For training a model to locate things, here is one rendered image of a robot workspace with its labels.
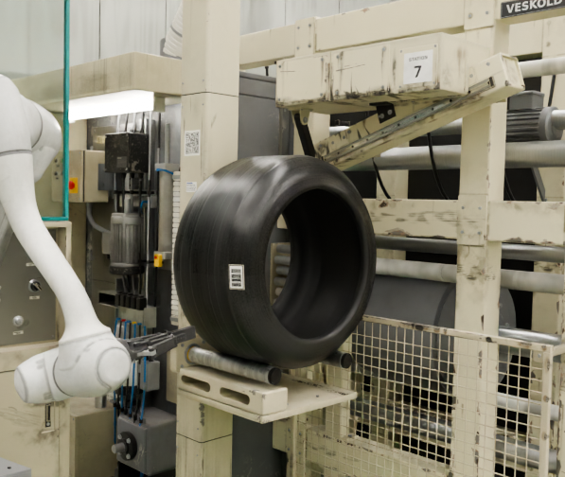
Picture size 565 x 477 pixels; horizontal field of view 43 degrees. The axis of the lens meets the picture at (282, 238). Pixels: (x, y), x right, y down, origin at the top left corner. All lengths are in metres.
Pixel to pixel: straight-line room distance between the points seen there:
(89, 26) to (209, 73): 9.34
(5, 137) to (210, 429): 1.09
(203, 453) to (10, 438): 0.56
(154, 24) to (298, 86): 9.51
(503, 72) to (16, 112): 1.19
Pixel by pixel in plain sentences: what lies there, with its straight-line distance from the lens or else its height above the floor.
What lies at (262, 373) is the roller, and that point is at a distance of 1.87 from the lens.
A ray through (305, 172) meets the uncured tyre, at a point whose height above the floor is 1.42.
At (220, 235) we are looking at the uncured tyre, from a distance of 1.77.
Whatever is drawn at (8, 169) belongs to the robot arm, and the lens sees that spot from 1.62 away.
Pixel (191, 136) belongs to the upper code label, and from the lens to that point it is 2.19.
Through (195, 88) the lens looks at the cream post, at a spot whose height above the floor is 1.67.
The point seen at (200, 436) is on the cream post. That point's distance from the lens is 2.25.
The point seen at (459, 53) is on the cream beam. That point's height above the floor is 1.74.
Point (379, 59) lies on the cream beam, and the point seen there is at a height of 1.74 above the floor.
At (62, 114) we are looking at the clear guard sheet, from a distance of 2.30.
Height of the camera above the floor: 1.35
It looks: 3 degrees down
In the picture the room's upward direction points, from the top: 1 degrees clockwise
